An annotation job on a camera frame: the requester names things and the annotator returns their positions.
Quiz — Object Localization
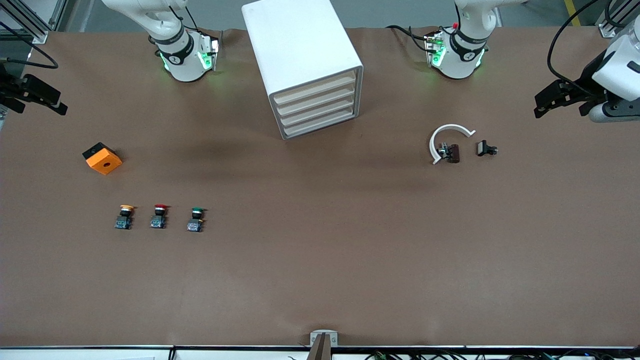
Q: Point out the orange button enclosure box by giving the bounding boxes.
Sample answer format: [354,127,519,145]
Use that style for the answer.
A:
[82,142,123,176]

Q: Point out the black cable bundle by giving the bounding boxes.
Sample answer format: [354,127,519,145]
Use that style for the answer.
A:
[365,350,640,360]

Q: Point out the dark brown small component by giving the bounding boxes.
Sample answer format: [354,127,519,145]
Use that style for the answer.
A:
[437,143,461,164]

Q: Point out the black base power cable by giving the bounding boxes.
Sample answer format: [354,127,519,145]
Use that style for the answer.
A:
[387,25,432,54]

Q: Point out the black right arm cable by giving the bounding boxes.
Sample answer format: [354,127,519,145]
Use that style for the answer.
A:
[0,22,59,69]

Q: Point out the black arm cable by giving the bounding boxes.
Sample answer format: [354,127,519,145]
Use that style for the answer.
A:
[547,0,617,97]
[0,22,59,69]

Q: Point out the grey metal table bracket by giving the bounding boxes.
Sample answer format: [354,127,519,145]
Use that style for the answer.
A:
[307,330,339,360]

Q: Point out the white curved plastic piece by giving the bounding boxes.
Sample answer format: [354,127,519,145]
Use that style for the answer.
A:
[429,124,476,165]

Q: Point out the yellow push button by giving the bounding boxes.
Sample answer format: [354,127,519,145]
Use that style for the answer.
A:
[114,204,135,231]

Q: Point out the green push button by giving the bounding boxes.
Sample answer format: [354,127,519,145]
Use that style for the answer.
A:
[187,207,207,233]

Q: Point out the white table edge rail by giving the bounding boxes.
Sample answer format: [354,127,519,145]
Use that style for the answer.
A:
[0,344,640,360]

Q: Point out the aluminium frame profile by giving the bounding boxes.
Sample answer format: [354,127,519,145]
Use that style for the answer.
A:
[0,0,67,44]
[595,0,640,39]

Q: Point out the red push button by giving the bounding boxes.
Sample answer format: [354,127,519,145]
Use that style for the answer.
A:
[149,203,170,230]

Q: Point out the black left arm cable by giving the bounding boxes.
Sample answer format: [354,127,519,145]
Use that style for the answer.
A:
[547,0,617,97]

